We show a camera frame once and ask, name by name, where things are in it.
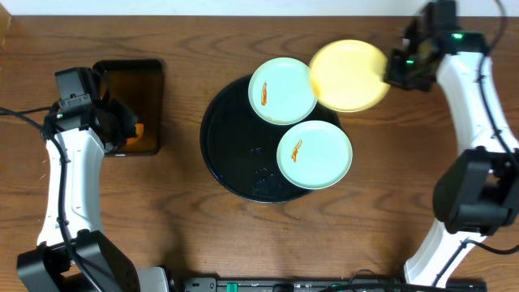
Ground orange green sponge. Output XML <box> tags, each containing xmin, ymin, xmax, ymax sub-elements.
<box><xmin>126</xmin><ymin>123</ymin><xmax>144</xmax><ymax>145</ymax></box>

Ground yellow plate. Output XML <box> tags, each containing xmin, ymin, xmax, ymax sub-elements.
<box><xmin>309</xmin><ymin>40</ymin><xmax>390</xmax><ymax>113</ymax></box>

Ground green plate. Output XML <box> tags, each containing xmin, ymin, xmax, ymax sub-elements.
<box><xmin>248</xmin><ymin>58</ymin><xmax>317</xmax><ymax>126</ymax></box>
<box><xmin>276</xmin><ymin>120</ymin><xmax>353</xmax><ymax>190</ymax></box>

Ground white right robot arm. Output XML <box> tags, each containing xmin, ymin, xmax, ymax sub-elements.
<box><xmin>384</xmin><ymin>31</ymin><xmax>518</xmax><ymax>288</ymax></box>

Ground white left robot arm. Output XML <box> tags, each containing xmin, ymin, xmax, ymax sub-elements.
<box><xmin>13</xmin><ymin>97</ymin><xmax>142</xmax><ymax>291</ymax></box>

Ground round black tray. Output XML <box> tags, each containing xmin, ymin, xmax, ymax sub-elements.
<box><xmin>199</xmin><ymin>75</ymin><xmax>344</xmax><ymax>204</ymax></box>

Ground black rectangular water basin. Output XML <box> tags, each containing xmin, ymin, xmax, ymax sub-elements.
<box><xmin>93</xmin><ymin>59</ymin><xmax>165</xmax><ymax>156</ymax></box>

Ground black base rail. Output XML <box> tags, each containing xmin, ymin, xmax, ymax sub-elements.
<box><xmin>137</xmin><ymin>265</ymin><xmax>487</xmax><ymax>292</ymax></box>

